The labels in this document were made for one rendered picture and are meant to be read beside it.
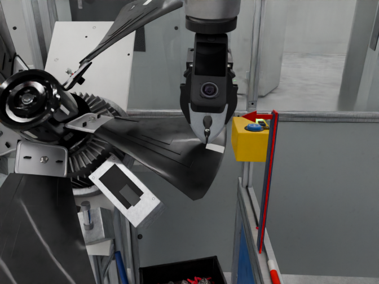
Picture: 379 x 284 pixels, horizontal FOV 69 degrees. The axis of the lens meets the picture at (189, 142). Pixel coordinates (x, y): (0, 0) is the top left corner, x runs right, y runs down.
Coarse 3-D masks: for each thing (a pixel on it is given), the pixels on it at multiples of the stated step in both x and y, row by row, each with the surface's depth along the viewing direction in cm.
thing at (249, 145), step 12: (240, 120) 88; (264, 120) 88; (240, 132) 77; (252, 132) 77; (264, 132) 77; (240, 144) 78; (252, 144) 78; (264, 144) 78; (240, 156) 79; (252, 156) 79; (264, 156) 79
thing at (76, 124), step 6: (84, 114) 56; (90, 114) 57; (96, 114) 57; (78, 120) 53; (84, 120) 54; (96, 120) 55; (102, 120) 55; (108, 120) 56; (66, 126) 50; (72, 126) 50; (78, 126) 50; (90, 126) 51; (96, 126) 52
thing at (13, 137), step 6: (0, 126) 53; (6, 132) 54; (12, 132) 54; (0, 138) 54; (6, 138) 54; (12, 138) 55; (18, 138) 55; (24, 138) 55; (0, 144) 55; (12, 144) 55; (0, 150) 55; (6, 150) 56; (12, 150) 56
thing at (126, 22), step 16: (144, 0) 65; (160, 0) 60; (176, 0) 58; (128, 16) 62; (144, 16) 57; (160, 16) 55; (112, 32) 59; (128, 32) 54; (96, 48) 57; (80, 64) 59
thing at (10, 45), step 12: (0, 0) 57; (0, 12) 56; (0, 24) 56; (0, 36) 56; (0, 48) 57; (12, 48) 55; (0, 60) 58; (12, 60) 55; (0, 72) 60; (12, 72) 57
